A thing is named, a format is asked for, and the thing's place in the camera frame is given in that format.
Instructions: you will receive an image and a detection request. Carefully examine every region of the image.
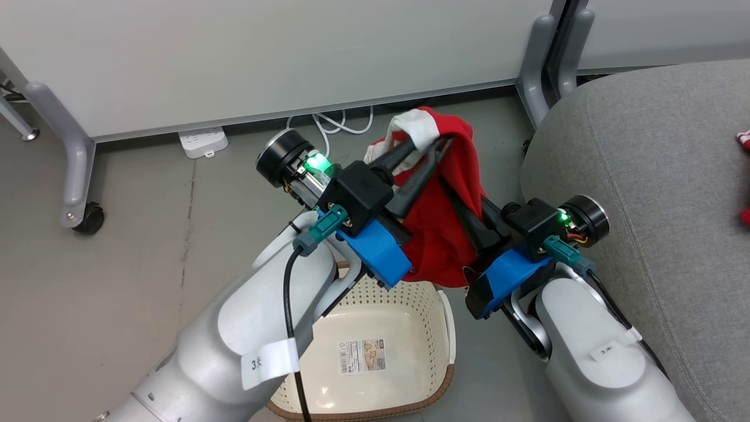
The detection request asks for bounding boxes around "narrow white partition panel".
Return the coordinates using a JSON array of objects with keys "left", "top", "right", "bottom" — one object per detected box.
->
[{"left": 577, "top": 0, "right": 750, "bottom": 74}]

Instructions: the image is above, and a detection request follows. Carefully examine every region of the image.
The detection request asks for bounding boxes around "black caster wheel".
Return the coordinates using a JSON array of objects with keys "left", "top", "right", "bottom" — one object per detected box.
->
[{"left": 73, "top": 202, "right": 106, "bottom": 236}]

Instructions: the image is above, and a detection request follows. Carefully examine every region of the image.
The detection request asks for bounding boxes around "left teal camera connector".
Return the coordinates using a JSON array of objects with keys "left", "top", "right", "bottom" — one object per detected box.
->
[{"left": 293, "top": 205, "right": 349, "bottom": 256}]

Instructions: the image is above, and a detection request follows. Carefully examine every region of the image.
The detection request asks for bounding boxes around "right teal camera connector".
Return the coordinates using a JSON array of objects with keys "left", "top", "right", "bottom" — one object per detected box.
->
[{"left": 543, "top": 236, "right": 596, "bottom": 275}]

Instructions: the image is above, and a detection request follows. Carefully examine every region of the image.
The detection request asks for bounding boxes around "basket product label sticker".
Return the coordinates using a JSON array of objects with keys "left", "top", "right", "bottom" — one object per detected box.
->
[{"left": 337, "top": 338, "right": 387, "bottom": 375}]

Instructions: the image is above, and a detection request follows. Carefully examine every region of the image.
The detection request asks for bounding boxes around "white coiled power cable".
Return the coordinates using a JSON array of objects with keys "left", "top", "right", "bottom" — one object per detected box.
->
[{"left": 286, "top": 105, "right": 374, "bottom": 154}]

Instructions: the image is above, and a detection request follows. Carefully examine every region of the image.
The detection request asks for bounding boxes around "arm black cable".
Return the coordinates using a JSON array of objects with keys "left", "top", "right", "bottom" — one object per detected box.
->
[
  {"left": 283, "top": 249, "right": 312, "bottom": 422},
  {"left": 583, "top": 273, "right": 670, "bottom": 379}
]

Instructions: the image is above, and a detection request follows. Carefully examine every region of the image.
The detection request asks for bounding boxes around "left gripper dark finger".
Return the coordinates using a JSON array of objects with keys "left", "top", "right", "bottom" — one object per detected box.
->
[
  {"left": 386, "top": 136, "right": 454, "bottom": 219},
  {"left": 375, "top": 136, "right": 424, "bottom": 176}
]

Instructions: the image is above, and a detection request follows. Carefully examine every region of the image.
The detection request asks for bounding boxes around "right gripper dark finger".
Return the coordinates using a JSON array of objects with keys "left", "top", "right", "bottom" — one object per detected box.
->
[
  {"left": 441, "top": 179, "right": 499, "bottom": 257},
  {"left": 482, "top": 198, "right": 510, "bottom": 235}
]

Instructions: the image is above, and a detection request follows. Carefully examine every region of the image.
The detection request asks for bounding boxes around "red garment with white trim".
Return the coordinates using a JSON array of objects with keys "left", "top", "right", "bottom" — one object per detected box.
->
[{"left": 363, "top": 105, "right": 488, "bottom": 289}]

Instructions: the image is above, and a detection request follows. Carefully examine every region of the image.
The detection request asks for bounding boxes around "teal camera connector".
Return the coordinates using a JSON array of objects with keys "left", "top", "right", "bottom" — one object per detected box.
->
[
  {"left": 293, "top": 205, "right": 349, "bottom": 256},
  {"left": 543, "top": 236, "right": 596, "bottom": 275}
]

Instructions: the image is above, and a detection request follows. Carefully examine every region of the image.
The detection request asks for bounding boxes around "white cable tag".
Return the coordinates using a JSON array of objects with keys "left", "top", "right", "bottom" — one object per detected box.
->
[
  {"left": 589, "top": 328, "right": 643, "bottom": 362},
  {"left": 240, "top": 338, "right": 300, "bottom": 391}
]

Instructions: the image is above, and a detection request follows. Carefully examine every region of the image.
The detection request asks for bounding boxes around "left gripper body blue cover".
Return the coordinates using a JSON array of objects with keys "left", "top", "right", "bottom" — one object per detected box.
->
[{"left": 256, "top": 129, "right": 413, "bottom": 289}]

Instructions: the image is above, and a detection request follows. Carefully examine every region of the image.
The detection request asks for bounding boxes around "wide white partition panel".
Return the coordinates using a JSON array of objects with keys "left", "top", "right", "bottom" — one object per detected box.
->
[{"left": 0, "top": 0, "right": 568, "bottom": 144}]

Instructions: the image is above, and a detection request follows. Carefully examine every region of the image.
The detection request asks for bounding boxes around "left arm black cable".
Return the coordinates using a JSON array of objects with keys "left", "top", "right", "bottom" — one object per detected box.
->
[{"left": 283, "top": 249, "right": 312, "bottom": 422}]

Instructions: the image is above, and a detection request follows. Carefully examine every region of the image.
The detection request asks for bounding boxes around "white power strip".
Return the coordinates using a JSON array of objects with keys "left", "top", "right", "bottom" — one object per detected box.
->
[{"left": 179, "top": 127, "right": 229, "bottom": 160}]

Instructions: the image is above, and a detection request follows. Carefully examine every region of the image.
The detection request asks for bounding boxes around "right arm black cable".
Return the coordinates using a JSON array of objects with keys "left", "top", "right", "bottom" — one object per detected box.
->
[{"left": 583, "top": 273, "right": 670, "bottom": 379}]

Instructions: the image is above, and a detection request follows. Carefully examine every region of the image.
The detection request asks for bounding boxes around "grey partition foot with caster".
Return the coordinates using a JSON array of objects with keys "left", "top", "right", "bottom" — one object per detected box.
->
[{"left": 23, "top": 82, "right": 96, "bottom": 229}]

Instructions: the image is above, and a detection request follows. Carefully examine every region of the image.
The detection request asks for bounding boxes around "cream laundry basket brown rim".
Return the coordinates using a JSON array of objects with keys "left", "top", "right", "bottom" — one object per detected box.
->
[{"left": 267, "top": 274, "right": 456, "bottom": 421}]

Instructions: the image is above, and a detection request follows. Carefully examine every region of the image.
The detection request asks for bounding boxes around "grey table leg disc foot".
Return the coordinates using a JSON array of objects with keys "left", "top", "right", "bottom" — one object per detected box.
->
[{"left": 0, "top": 94, "right": 40, "bottom": 142}]

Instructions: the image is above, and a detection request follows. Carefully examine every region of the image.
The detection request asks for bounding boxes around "grey fabric sofa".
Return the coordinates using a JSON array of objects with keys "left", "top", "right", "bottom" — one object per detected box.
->
[{"left": 520, "top": 59, "right": 750, "bottom": 422}]

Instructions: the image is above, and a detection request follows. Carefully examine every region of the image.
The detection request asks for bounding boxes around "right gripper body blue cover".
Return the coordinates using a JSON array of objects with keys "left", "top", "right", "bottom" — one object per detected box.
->
[{"left": 466, "top": 195, "right": 610, "bottom": 320}]

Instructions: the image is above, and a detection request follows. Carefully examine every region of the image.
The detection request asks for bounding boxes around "white right cable tag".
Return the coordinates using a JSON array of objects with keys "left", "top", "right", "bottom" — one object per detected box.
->
[{"left": 589, "top": 328, "right": 643, "bottom": 362}]

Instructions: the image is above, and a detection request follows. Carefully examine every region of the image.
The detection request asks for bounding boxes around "white left cable tag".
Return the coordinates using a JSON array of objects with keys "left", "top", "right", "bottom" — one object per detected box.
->
[{"left": 240, "top": 338, "right": 300, "bottom": 391}]

